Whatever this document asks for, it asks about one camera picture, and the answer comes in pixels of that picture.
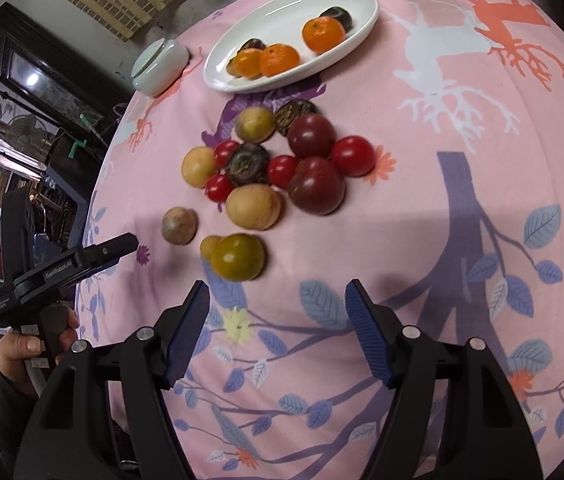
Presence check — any small yellow fruit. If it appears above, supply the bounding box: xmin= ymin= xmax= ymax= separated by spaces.
xmin=200 ymin=235 xmax=222 ymax=261

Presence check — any dark fruit on plate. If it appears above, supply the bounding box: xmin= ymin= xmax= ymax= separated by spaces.
xmin=320 ymin=6 xmax=354 ymax=32
xmin=239 ymin=38 xmax=267 ymax=51

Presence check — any dark wooden cabinet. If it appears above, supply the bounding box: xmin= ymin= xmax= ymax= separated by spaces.
xmin=0 ymin=3 xmax=131 ymax=158

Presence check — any dark wrinkled fruit top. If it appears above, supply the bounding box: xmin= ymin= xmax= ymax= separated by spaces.
xmin=273 ymin=99 xmax=320 ymax=136

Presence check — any large orange tangerine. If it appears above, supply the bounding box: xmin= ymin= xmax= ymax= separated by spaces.
xmin=259 ymin=44 xmax=300 ymax=77

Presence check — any yellow round fruit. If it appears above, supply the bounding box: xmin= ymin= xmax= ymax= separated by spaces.
xmin=181 ymin=146 xmax=218 ymax=188

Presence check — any white lidded ceramic jar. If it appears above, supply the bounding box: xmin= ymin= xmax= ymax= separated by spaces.
xmin=131 ymin=38 xmax=191 ymax=98

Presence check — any person's left hand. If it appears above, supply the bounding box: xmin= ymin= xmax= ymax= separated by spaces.
xmin=0 ymin=309 xmax=79 ymax=396

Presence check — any small tangerine on plate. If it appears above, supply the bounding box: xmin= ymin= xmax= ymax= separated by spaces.
xmin=232 ymin=48 xmax=262 ymax=79

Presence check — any dark brown wrinkled fruit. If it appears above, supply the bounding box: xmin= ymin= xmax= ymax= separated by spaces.
xmin=226 ymin=143 xmax=271 ymax=186

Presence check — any brownish round passion fruit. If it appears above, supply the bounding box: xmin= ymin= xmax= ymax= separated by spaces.
xmin=160 ymin=207 xmax=197 ymax=245

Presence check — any red cherry tomato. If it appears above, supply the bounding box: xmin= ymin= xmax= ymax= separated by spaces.
xmin=214 ymin=140 xmax=241 ymax=170
xmin=267 ymin=155 xmax=299 ymax=191
xmin=205 ymin=174 xmax=235 ymax=204

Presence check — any dark fruit on plate right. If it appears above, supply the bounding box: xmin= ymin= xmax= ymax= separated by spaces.
xmin=320 ymin=6 xmax=354 ymax=32

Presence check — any green yellow tomato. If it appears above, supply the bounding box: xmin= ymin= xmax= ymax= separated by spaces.
xmin=210 ymin=233 xmax=266 ymax=282

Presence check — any tangerine on plate right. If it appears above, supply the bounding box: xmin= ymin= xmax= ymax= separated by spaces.
xmin=302 ymin=16 xmax=346 ymax=54

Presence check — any dark purple plum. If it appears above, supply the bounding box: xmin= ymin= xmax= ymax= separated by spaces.
xmin=288 ymin=157 xmax=346 ymax=216
xmin=288 ymin=114 xmax=336 ymax=159

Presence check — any dark fruit on plate left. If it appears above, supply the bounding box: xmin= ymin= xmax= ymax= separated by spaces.
xmin=239 ymin=38 xmax=267 ymax=51

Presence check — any tan melon pear fruit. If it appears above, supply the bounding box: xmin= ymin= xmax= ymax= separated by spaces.
xmin=226 ymin=184 xmax=282 ymax=231

